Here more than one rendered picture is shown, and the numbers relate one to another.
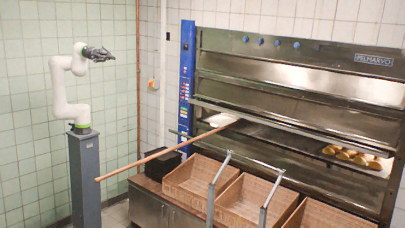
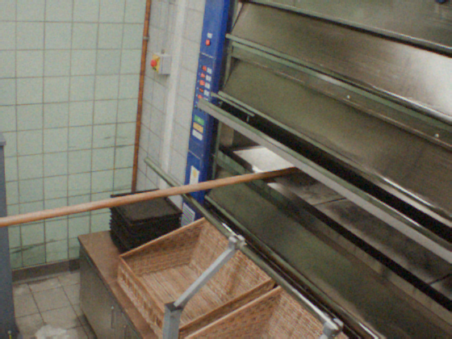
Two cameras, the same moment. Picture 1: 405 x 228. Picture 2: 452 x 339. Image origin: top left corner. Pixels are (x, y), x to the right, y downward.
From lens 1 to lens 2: 150 cm
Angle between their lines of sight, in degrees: 14
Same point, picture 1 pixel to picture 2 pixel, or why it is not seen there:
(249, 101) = (316, 125)
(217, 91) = (261, 91)
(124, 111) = (110, 110)
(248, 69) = (324, 47)
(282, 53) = (404, 14)
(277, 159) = (355, 276)
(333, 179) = not seen: outside the picture
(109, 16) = not seen: outside the picture
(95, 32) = not seen: outside the picture
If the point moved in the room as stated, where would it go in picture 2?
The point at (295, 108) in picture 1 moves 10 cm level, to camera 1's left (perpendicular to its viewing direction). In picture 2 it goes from (416, 161) to (383, 154)
